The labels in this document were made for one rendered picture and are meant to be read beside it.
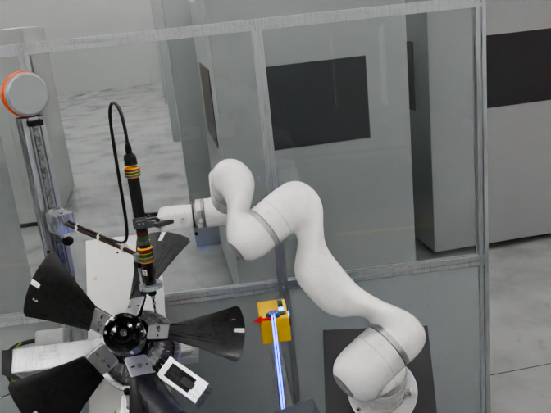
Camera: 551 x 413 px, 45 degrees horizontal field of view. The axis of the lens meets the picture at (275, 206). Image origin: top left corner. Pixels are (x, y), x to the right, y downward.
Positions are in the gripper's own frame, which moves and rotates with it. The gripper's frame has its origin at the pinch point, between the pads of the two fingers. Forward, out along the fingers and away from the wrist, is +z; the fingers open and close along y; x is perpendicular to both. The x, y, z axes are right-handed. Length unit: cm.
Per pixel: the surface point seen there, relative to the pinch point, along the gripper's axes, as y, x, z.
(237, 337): -4.3, -38.3, -23.4
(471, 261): 70, -56, -124
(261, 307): 32, -47, -33
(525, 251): 304, -153, -258
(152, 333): -1.2, -35.0, 1.6
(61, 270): 9.3, -15.6, 27.2
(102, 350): -4.0, -37.0, 16.6
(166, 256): 11.5, -16.0, -4.3
